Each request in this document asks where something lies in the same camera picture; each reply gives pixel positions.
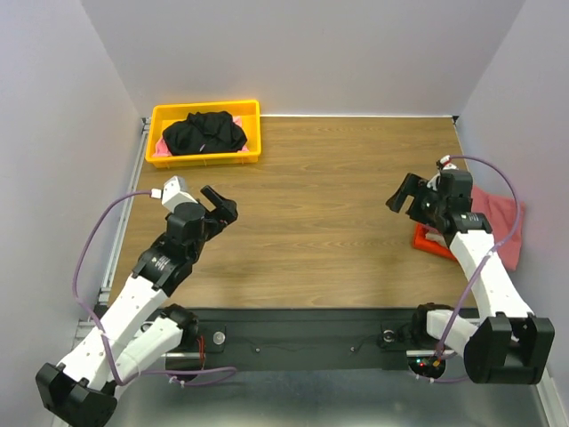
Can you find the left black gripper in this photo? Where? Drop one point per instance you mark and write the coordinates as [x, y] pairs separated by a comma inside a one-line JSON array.
[[221, 216]]

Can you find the yellow plastic bin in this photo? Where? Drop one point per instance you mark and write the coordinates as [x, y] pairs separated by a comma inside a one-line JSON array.
[[207, 133]]

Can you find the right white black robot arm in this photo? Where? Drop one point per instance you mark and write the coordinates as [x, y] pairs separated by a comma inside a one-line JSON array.
[[510, 344]]

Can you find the pink red t shirt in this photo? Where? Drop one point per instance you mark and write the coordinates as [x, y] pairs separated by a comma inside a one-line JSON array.
[[501, 213]]

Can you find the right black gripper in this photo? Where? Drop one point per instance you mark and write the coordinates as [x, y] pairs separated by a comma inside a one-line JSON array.
[[415, 201]]

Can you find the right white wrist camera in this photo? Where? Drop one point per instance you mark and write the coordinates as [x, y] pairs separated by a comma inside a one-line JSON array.
[[443, 164]]

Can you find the folded beige t shirt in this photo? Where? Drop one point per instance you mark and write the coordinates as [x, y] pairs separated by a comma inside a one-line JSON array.
[[435, 237]]

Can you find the folded orange t shirt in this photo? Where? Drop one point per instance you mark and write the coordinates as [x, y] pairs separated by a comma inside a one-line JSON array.
[[418, 242]]

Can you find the black t shirt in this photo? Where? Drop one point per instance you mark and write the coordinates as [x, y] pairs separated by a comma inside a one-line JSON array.
[[204, 133]]

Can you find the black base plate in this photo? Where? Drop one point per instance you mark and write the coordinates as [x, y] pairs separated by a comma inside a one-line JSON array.
[[302, 339]]

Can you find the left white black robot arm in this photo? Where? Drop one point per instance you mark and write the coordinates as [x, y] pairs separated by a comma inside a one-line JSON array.
[[83, 388]]

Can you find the light pink t shirt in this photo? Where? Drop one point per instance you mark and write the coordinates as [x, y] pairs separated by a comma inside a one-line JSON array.
[[164, 149]]

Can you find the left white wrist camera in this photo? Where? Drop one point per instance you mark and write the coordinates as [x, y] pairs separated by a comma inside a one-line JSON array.
[[174, 192]]

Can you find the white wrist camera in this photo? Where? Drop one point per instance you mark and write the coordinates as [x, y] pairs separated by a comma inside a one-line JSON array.
[[174, 192], [443, 164]]

